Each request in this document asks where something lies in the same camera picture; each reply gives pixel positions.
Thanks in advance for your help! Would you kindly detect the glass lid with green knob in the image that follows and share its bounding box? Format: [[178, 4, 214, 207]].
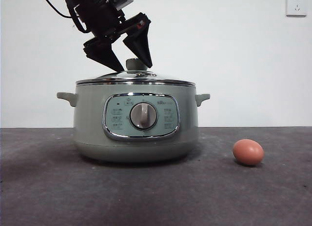
[[75, 57, 196, 86]]

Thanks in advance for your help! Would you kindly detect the brown egg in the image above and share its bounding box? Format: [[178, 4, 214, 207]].
[[232, 139, 265, 166]]

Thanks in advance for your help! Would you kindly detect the pale green electric pot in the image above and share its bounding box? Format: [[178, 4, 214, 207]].
[[56, 82, 211, 163]]

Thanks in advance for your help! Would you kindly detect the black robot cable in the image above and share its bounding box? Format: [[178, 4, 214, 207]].
[[40, 0, 88, 33]]

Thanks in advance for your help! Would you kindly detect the white wall socket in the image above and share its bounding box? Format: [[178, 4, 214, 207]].
[[285, 0, 307, 18]]

